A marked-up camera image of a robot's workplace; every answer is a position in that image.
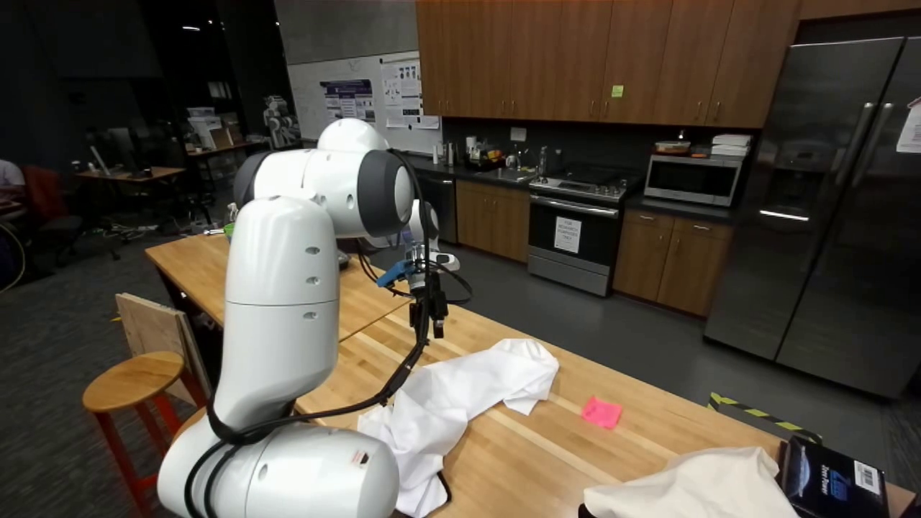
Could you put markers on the brown wooden wall cabinets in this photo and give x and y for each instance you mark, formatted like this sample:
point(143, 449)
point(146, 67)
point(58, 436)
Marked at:
point(594, 59)

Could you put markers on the white paper on refrigerator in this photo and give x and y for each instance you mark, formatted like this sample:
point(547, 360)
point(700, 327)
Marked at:
point(910, 128)

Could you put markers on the stainless steel oven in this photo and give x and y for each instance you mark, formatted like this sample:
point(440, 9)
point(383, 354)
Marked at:
point(578, 239)

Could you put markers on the silver microwave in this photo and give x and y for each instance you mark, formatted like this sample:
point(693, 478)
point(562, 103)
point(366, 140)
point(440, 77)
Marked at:
point(693, 180)

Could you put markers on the yellow black floor tape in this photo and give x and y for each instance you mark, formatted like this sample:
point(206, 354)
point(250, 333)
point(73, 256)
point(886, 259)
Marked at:
point(765, 412)

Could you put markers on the white linen cloth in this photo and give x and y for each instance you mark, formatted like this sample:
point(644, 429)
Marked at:
point(441, 406)

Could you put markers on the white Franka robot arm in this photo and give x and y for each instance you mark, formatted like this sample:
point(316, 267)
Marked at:
point(278, 317)

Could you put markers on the plywood board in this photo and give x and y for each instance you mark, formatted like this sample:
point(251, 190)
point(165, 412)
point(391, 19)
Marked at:
point(160, 327)

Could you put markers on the black box with blue print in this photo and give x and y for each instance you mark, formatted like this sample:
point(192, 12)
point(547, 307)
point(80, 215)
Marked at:
point(827, 478)

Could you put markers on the cream cloth bag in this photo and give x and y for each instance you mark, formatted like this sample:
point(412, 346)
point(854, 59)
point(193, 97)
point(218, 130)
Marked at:
point(693, 485)

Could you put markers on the bowl on microwave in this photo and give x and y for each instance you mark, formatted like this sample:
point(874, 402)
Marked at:
point(673, 147)

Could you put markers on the stainless steel refrigerator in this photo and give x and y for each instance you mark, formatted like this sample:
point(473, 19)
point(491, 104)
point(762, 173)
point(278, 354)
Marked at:
point(824, 221)

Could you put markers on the white paper on oven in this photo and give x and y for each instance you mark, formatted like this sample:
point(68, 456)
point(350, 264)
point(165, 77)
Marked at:
point(569, 233)

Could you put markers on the round wooden stool red legs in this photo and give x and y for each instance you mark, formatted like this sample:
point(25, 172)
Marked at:
point(130, 385)

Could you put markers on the background wooden desk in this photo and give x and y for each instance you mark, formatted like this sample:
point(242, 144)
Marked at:
point(133, 176)

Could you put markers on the wide wooden base cabinet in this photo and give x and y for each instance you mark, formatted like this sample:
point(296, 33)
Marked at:
point(493, 221)

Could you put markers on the wooden base cabinet two doors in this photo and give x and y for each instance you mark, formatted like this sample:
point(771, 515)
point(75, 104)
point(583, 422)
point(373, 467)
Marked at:
point(673, 259)

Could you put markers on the green sticky note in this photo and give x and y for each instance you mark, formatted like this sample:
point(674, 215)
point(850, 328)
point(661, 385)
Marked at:
point(618, 91)

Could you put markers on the stack of white plates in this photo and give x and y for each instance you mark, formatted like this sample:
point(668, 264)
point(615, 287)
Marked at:
point(732, 144)

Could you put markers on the white wall poster board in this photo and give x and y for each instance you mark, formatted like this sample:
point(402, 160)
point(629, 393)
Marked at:
point(383, 97)

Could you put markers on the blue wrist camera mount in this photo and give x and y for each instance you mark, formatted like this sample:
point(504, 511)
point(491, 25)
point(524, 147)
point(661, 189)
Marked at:
point(393, 274)

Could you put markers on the pink sticky note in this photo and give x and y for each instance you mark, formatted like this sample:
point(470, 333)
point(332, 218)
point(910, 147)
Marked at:
point(604, 412)

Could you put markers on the black dishwasher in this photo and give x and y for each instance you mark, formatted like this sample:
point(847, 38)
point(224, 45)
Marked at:
point(441, 206)

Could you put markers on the white wall outlet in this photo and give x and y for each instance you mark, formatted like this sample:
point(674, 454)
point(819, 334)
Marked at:
point(520, 133)

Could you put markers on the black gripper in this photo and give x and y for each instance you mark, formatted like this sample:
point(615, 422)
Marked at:
point(431, 287)

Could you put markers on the red office chair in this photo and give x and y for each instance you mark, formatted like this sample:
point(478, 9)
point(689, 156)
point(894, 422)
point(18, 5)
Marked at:
point(54, 206)

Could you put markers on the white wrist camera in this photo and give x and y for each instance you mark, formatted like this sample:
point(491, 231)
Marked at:
point(447, 264)

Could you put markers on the background shelf with items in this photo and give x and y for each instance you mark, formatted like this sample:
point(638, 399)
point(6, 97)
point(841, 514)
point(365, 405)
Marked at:
point(221, 124)

